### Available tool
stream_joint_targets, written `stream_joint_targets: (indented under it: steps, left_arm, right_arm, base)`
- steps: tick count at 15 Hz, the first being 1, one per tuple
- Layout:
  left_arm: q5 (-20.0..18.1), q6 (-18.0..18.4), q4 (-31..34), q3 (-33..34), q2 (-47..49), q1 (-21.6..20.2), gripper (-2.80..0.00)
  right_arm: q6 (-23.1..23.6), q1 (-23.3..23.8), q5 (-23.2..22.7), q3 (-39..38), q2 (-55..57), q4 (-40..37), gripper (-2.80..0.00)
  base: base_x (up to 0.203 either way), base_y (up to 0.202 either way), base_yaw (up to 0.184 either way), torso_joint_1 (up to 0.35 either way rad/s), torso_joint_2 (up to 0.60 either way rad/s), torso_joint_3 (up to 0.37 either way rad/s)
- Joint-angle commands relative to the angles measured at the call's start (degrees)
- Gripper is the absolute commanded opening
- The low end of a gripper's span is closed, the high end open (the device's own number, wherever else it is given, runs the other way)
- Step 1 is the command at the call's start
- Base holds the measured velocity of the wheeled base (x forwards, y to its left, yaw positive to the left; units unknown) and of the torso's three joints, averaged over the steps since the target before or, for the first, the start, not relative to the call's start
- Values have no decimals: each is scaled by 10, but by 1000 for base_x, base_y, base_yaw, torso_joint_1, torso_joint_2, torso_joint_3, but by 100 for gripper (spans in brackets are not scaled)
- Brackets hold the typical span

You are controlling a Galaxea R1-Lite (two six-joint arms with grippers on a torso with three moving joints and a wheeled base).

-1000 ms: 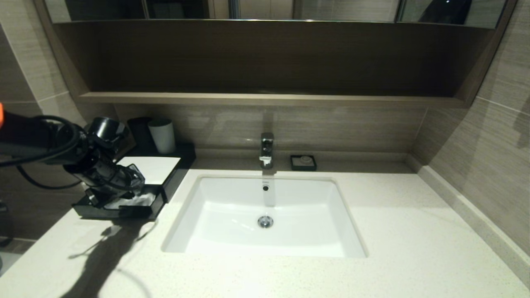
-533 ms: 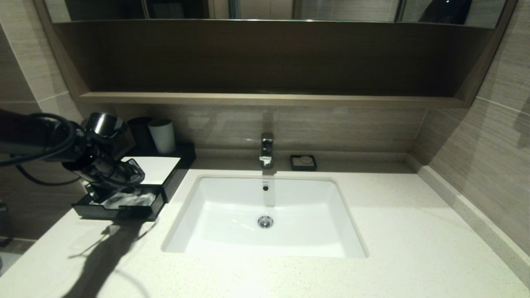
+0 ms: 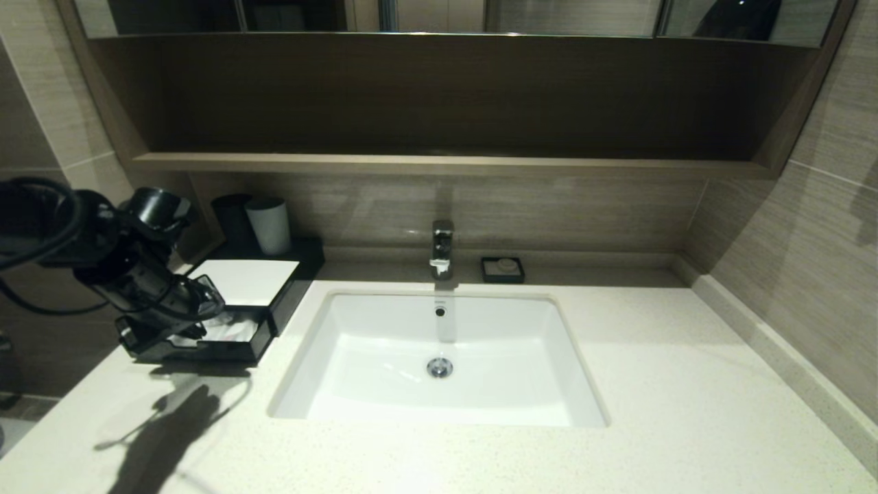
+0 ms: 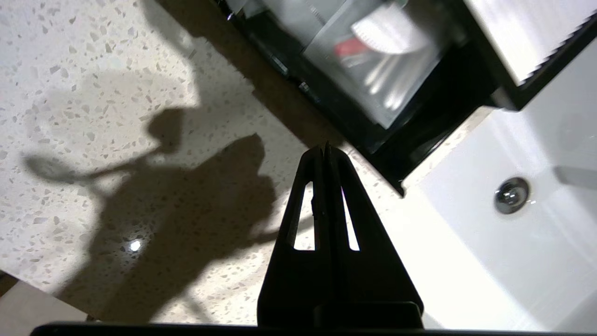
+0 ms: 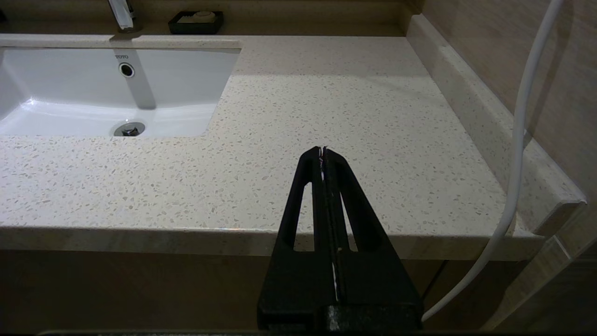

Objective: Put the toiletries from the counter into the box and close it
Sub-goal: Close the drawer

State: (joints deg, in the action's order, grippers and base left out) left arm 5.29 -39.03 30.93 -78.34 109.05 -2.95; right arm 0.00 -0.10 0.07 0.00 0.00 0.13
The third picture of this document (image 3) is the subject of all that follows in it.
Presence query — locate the clear packet with cotton swabs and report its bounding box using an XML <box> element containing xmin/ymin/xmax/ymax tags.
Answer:
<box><xmin>204</xmin><ymin>314</ymin><xmax>258</xmax><ymax>342</ymax></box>

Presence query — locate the black pull-out drawer tray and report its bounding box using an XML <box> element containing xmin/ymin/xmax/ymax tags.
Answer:
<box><xmin>134</xmin><ymin>305</ymin><xmax>276</xmax><ymax>366</ymax></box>

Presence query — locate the grey plastic cup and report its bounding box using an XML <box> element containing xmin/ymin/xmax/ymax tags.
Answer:
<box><xmin>245</xmin><ymin>197</ymin><xmax>292</xmax><ymax>256</ymax></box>

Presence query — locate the black amenity drawer box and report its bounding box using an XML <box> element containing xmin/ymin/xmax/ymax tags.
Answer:
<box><xmin>192</xmin><ymin>237</ymin><xmax>327</xmax><ymax>338</ymax></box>

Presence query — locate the black cup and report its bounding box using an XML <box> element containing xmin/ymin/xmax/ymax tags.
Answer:
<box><xmin>211</xmin><ymin>194</ymin><xmax>252</xmax><ymax>246</ymax></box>

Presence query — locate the chrome faucet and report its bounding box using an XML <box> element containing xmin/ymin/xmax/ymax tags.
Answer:
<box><xmin>430</xmin><ymin>220</ymin><xmax>455</xmax><ymax>281</ymax></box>

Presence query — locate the brown wooden shelf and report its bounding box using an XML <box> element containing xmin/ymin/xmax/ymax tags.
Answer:
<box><xmin>130</xmin><ymin>152</ymin><xmax>772</xmax><ymax>180</ymax></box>

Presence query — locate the black soap dish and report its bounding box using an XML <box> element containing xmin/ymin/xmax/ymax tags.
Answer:
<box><xmin>481</xmin><ymin>257</ymin><xmax>525</xmax><ymax>285</ymax></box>

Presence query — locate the white sink basin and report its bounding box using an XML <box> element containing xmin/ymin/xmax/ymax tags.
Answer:
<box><xmin>268</xmin><ymin>292</ymin><xmax>610</xmax><ymax>427</ymax></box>

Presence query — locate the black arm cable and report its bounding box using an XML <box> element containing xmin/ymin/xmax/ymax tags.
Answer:
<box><xmin>0</xmin><ymin>177</ymin><xmax>114</xmax><ymax>316</ymax></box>

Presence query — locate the wall mirror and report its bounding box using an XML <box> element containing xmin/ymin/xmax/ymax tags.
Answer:
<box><xmin>72</xmin><ymin>0</ymin><xmax>841</xmax><ymax>49</ymax></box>

